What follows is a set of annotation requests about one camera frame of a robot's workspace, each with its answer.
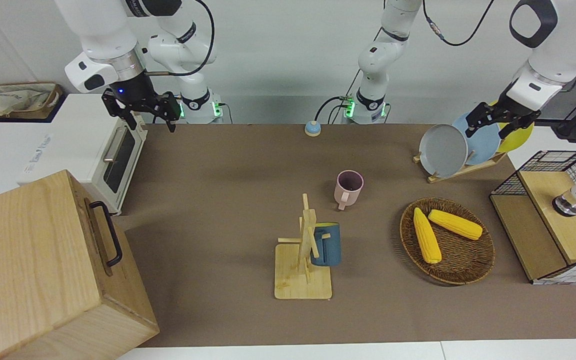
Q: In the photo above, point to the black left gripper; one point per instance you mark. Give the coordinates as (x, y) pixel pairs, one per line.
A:
(505, 110)

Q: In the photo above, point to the wooden plate rack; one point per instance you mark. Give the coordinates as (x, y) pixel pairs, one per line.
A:
(490, 161)

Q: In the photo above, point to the beige cloth bag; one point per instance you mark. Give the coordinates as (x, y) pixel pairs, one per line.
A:
(8, 100)

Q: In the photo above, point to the small blue button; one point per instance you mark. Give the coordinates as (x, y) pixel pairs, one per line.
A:
(312, 130)

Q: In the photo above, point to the white toaster oven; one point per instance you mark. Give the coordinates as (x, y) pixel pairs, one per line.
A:
(83, 145)

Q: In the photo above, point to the wooden mug rack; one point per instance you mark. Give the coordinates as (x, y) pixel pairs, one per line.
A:
(303, 285)

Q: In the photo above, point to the yellow plate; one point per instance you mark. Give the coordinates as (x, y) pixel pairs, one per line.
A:
(520, 137)

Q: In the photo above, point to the dark blue mug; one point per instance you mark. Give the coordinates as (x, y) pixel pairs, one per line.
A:
(330, 245)

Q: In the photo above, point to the pink mug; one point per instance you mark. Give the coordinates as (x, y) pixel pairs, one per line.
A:
(349, 192)

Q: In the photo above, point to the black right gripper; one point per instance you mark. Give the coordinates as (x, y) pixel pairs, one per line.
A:
(143, 102)

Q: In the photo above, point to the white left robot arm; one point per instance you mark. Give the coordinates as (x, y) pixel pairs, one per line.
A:
(553, 55)

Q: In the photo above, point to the brown tray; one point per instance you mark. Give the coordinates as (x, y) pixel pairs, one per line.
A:
(56, 97)

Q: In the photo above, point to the light blue plate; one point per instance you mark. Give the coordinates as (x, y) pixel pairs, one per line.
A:
(483, 147)

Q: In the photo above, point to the grey plate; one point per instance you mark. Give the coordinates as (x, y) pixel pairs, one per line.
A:
(443, 150)

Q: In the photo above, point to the wooden cabinet box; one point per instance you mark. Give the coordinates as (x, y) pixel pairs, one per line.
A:
(43, 275)

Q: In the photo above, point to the yellow corn cob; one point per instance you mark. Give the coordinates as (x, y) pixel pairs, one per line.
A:
(455, 225)
(427, 237)

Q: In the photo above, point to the brown table mat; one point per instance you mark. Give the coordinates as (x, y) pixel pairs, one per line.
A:
(218, 275)

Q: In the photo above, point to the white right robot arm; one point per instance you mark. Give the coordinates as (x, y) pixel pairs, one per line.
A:
(103, 30)

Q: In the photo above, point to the round wicker basket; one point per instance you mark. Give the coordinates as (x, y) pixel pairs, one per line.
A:
(463, 260)

